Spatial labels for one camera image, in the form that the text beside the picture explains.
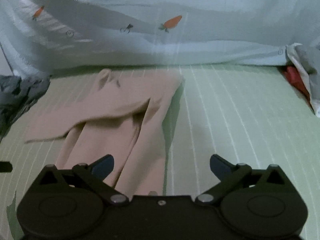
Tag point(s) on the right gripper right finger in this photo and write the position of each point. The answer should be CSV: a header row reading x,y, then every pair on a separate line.
x,y
231,177

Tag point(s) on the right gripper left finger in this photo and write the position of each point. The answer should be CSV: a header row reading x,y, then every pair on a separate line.
x,y
92,178

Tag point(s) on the beige shirt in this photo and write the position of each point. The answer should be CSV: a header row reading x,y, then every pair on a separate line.
x,y
121,117

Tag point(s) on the blue denim garment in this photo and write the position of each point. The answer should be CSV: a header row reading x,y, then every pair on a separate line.
x,y
18,96

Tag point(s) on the light blue carrot-print quilt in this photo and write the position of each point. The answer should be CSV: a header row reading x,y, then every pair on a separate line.
x,y
45,36

